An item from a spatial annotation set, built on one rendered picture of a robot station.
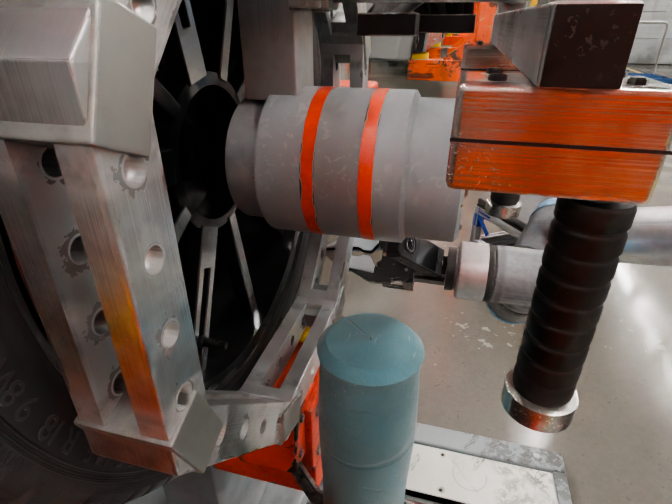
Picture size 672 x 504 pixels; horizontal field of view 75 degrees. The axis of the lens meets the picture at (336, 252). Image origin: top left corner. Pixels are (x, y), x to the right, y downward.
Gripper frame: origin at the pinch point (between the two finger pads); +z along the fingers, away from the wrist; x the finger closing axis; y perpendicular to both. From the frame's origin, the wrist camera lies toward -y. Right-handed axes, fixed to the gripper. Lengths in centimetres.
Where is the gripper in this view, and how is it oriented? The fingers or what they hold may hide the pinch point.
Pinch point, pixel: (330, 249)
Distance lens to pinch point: 72.5
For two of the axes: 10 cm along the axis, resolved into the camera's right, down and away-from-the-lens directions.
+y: 1.8, 3.0, 9.3
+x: 1.8, -9.4, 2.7
